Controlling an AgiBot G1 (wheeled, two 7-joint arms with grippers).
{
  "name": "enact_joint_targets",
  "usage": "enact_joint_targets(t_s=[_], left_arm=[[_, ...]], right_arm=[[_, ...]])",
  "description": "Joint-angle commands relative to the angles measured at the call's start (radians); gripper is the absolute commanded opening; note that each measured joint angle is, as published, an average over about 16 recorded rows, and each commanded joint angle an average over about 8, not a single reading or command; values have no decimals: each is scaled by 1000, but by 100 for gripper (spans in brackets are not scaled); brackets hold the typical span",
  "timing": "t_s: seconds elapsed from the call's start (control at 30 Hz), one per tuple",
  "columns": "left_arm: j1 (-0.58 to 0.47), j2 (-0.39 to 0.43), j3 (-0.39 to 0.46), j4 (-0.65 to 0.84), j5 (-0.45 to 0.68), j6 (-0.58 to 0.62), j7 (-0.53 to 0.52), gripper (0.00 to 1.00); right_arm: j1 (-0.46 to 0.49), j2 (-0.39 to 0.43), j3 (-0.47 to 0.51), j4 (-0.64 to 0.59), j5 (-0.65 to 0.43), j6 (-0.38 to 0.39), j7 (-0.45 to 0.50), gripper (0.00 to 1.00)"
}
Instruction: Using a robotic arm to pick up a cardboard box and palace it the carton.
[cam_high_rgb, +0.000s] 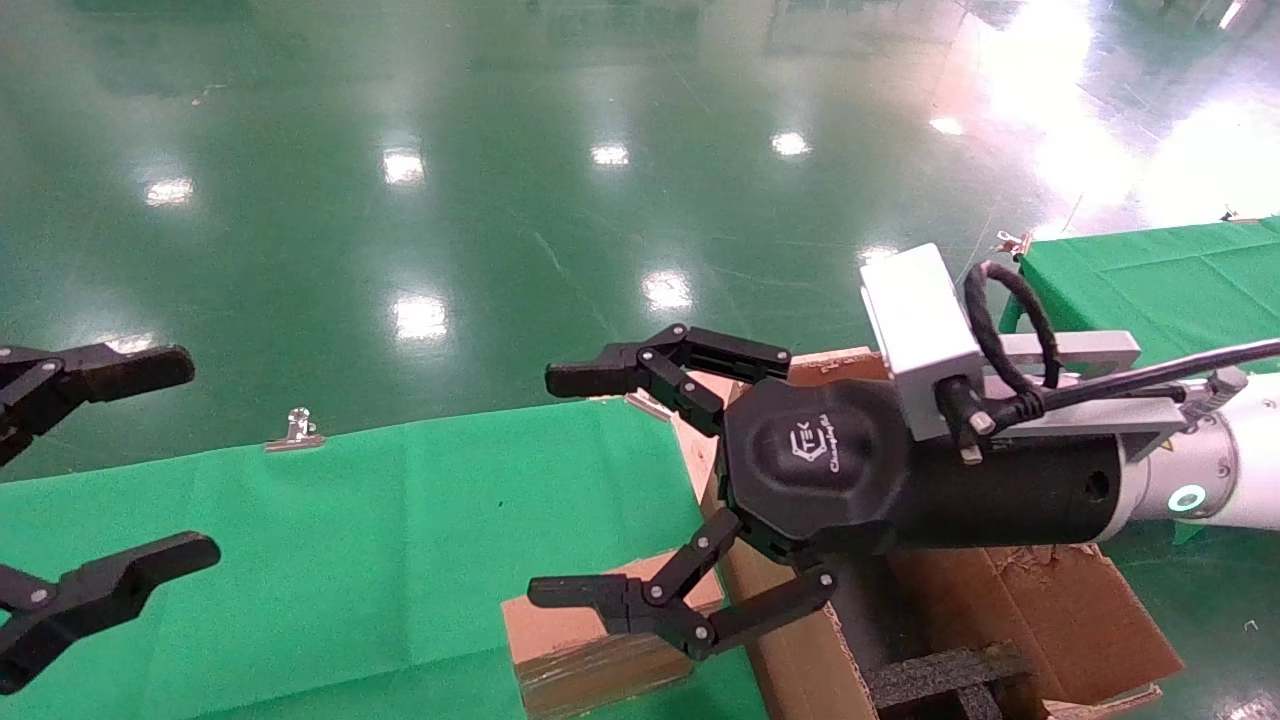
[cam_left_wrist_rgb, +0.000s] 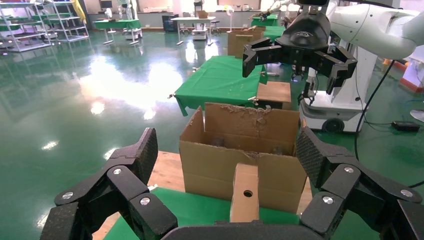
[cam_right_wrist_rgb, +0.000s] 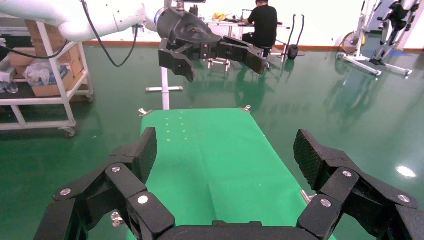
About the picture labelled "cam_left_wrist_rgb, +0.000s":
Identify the tall brown carton with flaps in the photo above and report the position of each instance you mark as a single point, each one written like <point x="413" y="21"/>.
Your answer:
<point x="236" y="44"/>

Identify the black cabinet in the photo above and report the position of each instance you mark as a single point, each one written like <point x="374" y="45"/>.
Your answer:
<point x="170" y="24"/>

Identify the white standing fan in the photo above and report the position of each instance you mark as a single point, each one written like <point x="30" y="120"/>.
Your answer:
<point x="229" y="11"/>

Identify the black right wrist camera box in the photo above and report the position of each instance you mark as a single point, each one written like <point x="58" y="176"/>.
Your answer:
<point x="313" y="2"/>

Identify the green covered table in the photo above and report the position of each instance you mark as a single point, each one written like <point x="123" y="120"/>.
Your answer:
<point x="117" y="24"/>

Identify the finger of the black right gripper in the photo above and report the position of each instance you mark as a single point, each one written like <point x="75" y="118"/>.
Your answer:
<point x="339" y="64"/>
<point x="265" y="54"/>

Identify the white table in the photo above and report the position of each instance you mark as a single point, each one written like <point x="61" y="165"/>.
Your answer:
<point x="193" y="19"/>

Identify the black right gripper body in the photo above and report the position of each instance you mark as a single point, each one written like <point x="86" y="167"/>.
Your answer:
<point x="308" y="36"/>

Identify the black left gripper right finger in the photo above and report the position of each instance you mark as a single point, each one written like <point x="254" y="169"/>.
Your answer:
<point x="357" y="198"/>

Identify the small cardboard box with hole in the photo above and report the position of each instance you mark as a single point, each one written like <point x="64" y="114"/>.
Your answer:
<point x="243" y="210"/>

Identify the small white robot base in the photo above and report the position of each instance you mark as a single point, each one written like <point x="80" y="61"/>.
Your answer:
<point x="199" y="34"/>

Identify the black power adapter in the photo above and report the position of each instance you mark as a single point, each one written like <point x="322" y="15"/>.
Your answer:
<point x="405" y="126"/>

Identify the yellow hanging cloth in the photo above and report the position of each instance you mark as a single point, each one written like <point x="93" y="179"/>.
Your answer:
<point x="79" y="11"/>

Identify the plain green tablecloth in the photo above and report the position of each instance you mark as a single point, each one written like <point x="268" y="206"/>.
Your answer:
<point x="215" y="79"/>

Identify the flat closed cardboard box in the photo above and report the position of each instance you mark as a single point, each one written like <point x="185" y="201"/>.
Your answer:
<point x="275" y="92"/>

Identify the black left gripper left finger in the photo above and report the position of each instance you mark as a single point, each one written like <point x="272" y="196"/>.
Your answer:
<point x="99" y="205"/>

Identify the white cabinet with red base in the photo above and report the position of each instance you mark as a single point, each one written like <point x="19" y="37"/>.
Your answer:
<point x="414" y="73"/>

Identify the narrow metal shelf rack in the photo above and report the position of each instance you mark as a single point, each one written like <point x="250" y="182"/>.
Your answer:
<point x="71" y="28"/>

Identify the small carton on white table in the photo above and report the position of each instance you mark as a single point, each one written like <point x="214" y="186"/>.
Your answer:
<point x="202" y="14"/>

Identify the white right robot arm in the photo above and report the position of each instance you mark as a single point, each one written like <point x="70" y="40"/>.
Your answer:
<point x="371" y="30"/>

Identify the large open torn carton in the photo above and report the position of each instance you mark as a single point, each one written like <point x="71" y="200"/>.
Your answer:
<point x="212" y="169"/>

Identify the white round floor base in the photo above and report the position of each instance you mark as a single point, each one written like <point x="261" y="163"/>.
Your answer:
<point x="418" y="116"/>

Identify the wide metal shelf rack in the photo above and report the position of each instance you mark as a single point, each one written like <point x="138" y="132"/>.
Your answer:
<point x="20" y="36"/>

